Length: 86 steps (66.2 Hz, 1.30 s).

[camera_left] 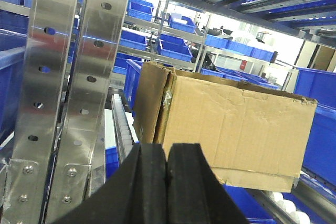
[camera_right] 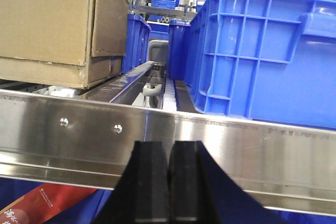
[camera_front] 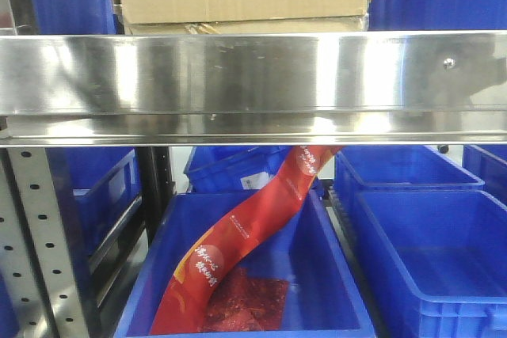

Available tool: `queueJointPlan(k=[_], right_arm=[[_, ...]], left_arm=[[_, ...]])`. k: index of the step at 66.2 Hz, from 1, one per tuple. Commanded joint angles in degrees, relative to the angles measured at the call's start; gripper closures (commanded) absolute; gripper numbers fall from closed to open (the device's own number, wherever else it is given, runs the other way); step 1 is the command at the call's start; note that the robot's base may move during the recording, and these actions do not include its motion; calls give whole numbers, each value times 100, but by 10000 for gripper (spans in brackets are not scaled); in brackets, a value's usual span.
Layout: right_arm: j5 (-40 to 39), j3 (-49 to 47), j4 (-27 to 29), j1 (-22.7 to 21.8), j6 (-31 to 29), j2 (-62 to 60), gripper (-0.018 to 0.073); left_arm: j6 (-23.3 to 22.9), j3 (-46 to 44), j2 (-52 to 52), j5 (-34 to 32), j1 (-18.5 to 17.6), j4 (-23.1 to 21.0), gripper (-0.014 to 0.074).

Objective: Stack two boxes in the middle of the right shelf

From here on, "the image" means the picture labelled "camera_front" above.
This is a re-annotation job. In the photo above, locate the black shelf upright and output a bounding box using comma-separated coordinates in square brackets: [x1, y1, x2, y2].
[135, 146, 175, 245]

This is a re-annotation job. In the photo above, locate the blue tilted bin rear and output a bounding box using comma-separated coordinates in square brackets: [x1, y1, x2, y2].
[184, 146, 291, 193]

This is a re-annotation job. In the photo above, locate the red mesh packet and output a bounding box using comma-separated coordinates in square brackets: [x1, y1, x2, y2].
[201, 267, 290, 332]

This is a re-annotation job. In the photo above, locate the blue bin rear right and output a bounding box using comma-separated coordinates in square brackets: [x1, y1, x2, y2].
[334, 145, 485, 214]

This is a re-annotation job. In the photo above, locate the blue bin lower left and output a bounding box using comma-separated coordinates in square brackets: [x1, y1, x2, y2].
[45, 146, 143, 256]

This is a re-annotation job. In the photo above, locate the blue bin with banner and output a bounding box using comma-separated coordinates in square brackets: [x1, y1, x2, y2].
[113, 190, 376, 338]

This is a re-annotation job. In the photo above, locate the red printed banner strip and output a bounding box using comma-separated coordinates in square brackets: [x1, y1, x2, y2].
[150, 145, 341, 335]

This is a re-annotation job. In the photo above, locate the blue bin front right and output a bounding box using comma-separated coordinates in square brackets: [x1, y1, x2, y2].
[353, 191, 506, 337]

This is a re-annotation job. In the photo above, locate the blue bin far right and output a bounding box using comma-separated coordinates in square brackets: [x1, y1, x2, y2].
[463, 144, 507, 204]

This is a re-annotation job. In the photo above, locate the stainless steel shelf rail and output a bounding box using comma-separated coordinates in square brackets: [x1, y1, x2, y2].
[1, 31, 506, 147]

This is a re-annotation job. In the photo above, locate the perforated steel shelf post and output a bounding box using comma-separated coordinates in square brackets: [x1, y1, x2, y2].
[1, 147, 101, 337]

